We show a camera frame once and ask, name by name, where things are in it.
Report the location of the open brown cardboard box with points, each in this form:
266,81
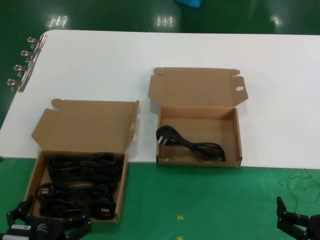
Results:
195,87
87,125

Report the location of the green table cloth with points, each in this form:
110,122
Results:
200,200

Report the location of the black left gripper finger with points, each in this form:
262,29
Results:
21,211
83,222

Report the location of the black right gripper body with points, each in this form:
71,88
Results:
314,228

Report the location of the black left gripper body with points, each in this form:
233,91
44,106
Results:
45,228

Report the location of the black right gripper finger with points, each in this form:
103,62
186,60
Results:
282,212

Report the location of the silver metal binder clip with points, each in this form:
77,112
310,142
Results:
20,85
37,42
25,70
31,56

